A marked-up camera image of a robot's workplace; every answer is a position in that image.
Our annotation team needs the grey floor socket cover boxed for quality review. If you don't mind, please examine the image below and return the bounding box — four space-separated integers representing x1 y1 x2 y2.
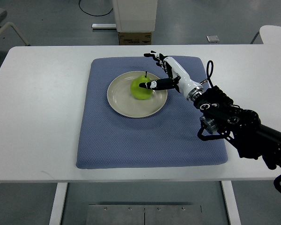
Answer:
206 35 220 43

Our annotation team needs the aluminium rail on floor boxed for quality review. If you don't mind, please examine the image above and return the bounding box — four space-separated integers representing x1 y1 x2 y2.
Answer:
92 23 117 30

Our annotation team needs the black floor cable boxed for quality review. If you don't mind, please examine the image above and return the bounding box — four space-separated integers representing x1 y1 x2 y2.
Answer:
78 0 114 17

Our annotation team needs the right white table leg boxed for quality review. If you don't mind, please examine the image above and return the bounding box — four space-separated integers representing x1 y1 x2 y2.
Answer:
221 180 241 225

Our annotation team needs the brown cardboard box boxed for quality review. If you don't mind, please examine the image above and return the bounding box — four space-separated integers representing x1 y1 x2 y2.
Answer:
118 32 152 45

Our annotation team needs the left white table leg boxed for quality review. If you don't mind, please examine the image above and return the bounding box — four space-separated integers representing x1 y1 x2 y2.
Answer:
49 182 68 225

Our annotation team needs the blue textured mat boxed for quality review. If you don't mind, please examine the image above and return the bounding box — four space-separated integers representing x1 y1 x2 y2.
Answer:
76 57 228 169

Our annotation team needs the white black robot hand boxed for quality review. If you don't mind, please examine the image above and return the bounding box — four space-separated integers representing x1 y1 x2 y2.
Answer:
139 51 204 101

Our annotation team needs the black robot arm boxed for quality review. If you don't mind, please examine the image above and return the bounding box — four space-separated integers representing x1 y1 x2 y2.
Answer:
193 85 281 193

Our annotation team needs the white table leg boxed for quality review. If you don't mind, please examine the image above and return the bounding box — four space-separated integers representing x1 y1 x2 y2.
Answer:
221 180 241 225
49 182 68 225

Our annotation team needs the green pear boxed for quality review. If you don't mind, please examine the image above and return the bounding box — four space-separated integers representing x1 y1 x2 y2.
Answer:
130 72 153 100

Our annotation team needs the white machine base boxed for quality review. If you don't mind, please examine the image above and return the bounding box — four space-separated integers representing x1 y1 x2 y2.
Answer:
112 0 158 33

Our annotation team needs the beige round plate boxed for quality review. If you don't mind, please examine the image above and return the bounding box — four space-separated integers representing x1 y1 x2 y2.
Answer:
107 71 168 118

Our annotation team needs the white round side table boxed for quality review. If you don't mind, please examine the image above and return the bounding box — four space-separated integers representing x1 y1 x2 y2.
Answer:
259 25 281 45

